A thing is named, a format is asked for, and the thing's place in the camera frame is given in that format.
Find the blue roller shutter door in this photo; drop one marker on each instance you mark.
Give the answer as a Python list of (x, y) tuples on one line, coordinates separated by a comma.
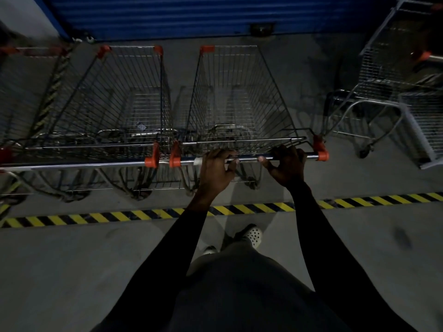
[(207, 13)]

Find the person's left hand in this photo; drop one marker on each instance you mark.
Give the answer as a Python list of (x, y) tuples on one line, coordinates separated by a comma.
[(214, 176)]

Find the person's white right clog shoe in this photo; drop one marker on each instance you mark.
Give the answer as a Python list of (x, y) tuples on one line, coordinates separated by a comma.
[(252, 235)]

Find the metal shopping cart orange corners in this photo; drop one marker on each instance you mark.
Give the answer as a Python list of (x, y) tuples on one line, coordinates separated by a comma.
[(391, 65), (24, 86), (114, 100), (424, 127), (238, 100)]

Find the person's left thumb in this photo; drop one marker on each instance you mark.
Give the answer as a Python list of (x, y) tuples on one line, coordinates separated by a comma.
[(232, 165)]

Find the person's right forearm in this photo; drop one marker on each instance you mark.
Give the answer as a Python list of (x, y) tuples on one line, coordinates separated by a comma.
[(332, 259)]

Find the person's left forearm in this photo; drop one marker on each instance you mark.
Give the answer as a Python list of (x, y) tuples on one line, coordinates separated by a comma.
[(162, 266)]

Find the person's right thumb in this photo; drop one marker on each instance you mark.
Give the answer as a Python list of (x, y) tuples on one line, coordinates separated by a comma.
[(265, 163)]

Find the person's right hand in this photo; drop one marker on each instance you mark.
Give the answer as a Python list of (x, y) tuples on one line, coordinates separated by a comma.
[(289, 171)]

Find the small white paper scrap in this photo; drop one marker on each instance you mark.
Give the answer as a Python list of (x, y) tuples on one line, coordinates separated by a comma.
[(141, 127)]

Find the person's grey trousers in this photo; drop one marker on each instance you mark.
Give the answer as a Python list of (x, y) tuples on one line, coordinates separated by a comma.
[(249, 290)]

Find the yellow black hazard floor tape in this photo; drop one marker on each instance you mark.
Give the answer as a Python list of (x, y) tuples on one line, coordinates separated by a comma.
[(103, 216), (52, 89)]

